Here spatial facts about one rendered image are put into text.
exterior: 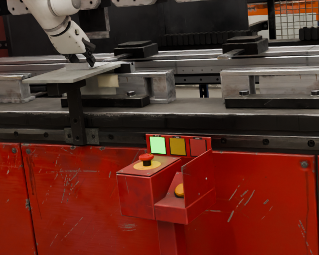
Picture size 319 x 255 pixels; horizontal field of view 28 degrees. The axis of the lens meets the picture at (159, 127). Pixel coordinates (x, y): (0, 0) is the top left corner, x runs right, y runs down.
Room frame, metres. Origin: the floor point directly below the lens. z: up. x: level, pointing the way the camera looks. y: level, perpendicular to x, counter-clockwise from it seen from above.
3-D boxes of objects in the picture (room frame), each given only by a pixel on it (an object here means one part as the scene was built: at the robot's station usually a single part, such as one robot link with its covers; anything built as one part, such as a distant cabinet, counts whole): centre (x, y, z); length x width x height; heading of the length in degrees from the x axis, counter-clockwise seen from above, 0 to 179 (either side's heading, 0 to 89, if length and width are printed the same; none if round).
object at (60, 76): (1.91, 0.24, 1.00); 0.26 x 0.18 x 0.01; 152
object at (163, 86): (2.01, 0.12, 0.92); 0.39 x 0.06 x 0.10; 62
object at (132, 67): (2.03, 0.15, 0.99); 0.20 x 0.03 x 0.03; 62
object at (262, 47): (1.98, -0.27, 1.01); 0.26 x 0.12 x 0.05; 152
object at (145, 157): (1.58, 0.04, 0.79); 0.04 x 0.04 x 0.04
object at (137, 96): (1.97, 0.16, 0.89); 0.30 x 0.05 x 0.03; 62
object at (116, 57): (2.17, 0.09, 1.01); 0.26 x 0.12 x 0.05; 152
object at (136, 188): (1.57, 0.00, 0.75); 0.20 x 0.16 x 0.18; 57
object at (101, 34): (2.04, 0.17, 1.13); 0.10 x 0.02 x 0.10; 62
